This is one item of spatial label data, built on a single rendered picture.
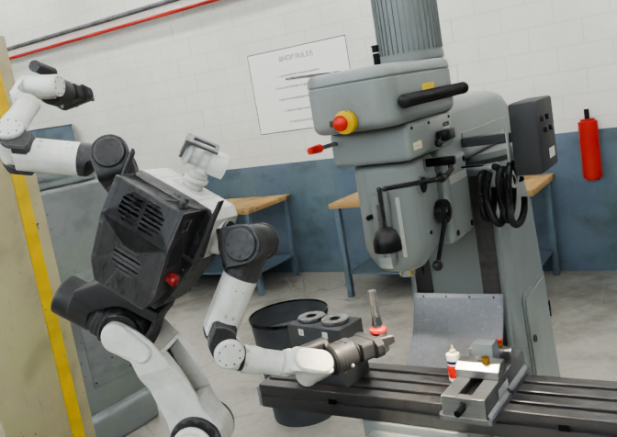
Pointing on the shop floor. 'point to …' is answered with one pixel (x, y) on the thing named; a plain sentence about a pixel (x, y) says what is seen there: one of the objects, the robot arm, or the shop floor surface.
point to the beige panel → (33, 314)
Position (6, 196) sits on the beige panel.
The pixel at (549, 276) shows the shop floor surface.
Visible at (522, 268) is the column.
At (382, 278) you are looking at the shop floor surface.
